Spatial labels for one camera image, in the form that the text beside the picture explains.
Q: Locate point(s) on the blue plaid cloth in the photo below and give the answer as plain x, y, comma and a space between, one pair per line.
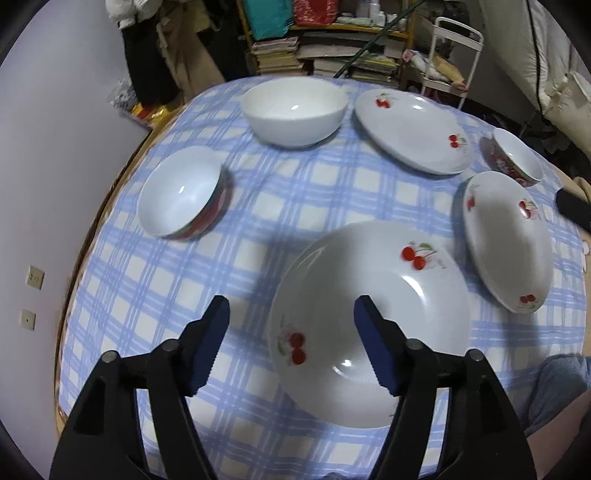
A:
300, 194

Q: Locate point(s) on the white trolley cart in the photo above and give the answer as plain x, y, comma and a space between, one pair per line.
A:
455, 32

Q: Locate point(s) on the green pole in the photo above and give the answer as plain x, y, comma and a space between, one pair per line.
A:
369, 44

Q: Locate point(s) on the black flat object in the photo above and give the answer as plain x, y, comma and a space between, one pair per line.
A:
572, 207

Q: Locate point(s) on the white puffer jacket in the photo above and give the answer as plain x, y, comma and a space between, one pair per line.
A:
129, 11

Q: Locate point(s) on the white wall outlet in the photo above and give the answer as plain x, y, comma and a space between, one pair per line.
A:
35, 277
27, 318

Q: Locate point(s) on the white plastic bottle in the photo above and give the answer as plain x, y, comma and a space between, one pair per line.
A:
375, 8

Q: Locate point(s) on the teal bag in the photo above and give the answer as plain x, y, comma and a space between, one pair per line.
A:
268, 16

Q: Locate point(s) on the small red floral bowl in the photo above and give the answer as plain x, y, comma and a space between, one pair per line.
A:
512, 152

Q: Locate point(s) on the wooden shelf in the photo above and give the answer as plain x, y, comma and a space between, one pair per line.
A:
323, 28

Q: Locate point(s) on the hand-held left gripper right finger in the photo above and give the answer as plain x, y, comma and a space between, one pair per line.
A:
371, 346

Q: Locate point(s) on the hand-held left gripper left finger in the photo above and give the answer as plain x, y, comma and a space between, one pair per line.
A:
210, 346

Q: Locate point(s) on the large plain white bowl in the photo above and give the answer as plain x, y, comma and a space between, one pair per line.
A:
295, 124

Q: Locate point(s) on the white padded bedding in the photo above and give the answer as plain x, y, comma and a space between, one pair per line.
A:
531, 50

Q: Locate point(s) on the blue towel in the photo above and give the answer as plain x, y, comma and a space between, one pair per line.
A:
558, 387

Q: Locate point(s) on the white bowl with red outside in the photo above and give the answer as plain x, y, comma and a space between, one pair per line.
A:
175, 194

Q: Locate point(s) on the yellow red packet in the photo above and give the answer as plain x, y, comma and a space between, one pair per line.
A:
152, 115

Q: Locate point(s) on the large white cherry-print plate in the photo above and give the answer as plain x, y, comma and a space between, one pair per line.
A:
406, 134

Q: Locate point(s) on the black hanging garment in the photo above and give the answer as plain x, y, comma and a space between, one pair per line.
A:
147, 64

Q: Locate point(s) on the medium white cherry-print plate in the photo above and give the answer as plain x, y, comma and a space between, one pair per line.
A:
503, 244

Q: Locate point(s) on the red patterned bag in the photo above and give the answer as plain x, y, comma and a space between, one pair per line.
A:
316, 10

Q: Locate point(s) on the stack of books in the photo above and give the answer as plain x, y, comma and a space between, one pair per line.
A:
277, 57

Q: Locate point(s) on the deep white cherry-print plate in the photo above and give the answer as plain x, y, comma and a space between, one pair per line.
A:
351, 286

